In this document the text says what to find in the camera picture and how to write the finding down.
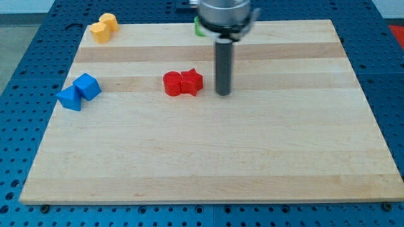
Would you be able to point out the yellow heart block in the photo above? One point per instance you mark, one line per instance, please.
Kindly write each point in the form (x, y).
(110, 20)

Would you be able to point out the green block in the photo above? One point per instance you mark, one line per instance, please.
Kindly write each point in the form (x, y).
(199, 29)

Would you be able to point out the blue cube block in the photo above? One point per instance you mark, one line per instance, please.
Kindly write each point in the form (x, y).
(88, 86)

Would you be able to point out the blue triangular prism block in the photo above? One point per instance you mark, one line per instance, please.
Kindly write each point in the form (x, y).
(70, 98)

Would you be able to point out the yellow hexagon block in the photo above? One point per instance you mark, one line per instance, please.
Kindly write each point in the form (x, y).
(100, 32)

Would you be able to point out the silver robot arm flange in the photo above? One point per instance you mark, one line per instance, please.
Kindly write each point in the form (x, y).
(225, 21)

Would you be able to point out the light wooden board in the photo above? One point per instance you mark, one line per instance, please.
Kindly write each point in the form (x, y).
(296, 127)

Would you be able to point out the red star block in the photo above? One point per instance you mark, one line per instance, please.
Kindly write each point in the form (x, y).
(191, 82)

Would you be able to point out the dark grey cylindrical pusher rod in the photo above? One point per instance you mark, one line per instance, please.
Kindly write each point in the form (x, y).
(223, 66)

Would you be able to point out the blue perforated metal table plate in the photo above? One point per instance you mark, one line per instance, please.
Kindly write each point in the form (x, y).
(29, 99)

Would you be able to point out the red cylinder block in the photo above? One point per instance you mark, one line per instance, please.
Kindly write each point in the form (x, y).
(172, 83)

